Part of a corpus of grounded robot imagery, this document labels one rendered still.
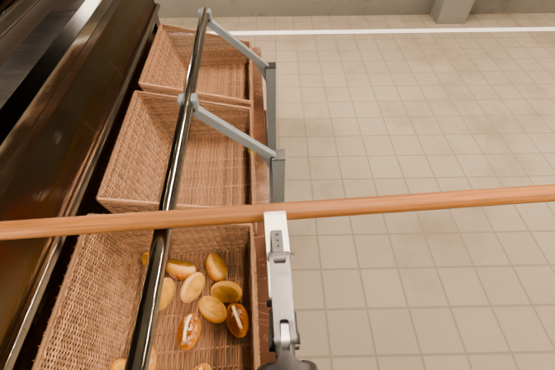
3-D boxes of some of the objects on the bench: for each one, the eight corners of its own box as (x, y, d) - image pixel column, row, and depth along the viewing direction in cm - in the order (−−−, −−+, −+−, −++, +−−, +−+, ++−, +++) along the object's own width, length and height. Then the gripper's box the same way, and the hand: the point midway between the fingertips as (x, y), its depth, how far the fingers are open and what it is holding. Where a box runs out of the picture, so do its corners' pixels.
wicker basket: (153, 132, 159) (135, 83, 138) (171, 67, 197) (158, 21, 176) (255, 127, 161) (252, 78, 140) (253, 64, 198) (250, 18, 178)
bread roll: (230, 320, 102) (234, 308, 100) (215, 335, 97) (218, 322, 94) (206, 301, 106) (209, 288, 104) (191, 314, 101) (193, 301, 98)
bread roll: (180, 282, 107) (163, 272, 104) (168, 314, 101) (150, 305, 97) (170, 283, 110) (154, 275, 107) (158, 315, 104) (140, 307, 100)
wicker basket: (62, 473, 79) (-14, 477, 59) (118, 254, 117) (84, 210, 96) (266, 452, 82) (262, 448, 61) (257, 244, 119) (252, 198, 99)
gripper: (248, 391, 28) (244, 189, 43) (260, 419, 47) (255, 272, 61) (335, 382, 29) (303, 186, 43) (313, 414, 47) (296, 269, 61)
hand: (275, 243), depth 51 cm, fingers open, 13 cm apart
